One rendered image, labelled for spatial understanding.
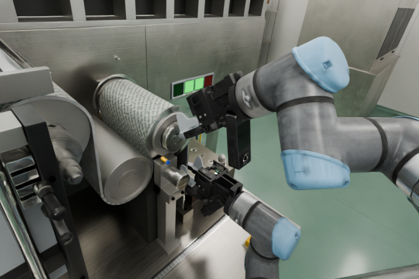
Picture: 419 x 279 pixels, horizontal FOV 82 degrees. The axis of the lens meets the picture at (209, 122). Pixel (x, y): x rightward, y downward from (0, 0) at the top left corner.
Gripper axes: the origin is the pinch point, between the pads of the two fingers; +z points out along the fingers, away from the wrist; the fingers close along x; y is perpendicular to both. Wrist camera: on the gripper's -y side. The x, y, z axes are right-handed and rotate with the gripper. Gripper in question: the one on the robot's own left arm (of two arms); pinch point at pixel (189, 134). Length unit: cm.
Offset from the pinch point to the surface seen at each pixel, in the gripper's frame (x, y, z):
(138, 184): 11.5, -6.0, 10.9
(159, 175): 7.8, -6.1, 6.7
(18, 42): 20.8, 35.3, 18.5
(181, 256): 5.3, -31.0, 19.3
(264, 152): -178, -59, 126
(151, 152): 7.8, -0.5, 5.4
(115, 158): 15.4, 1.7, 6.5
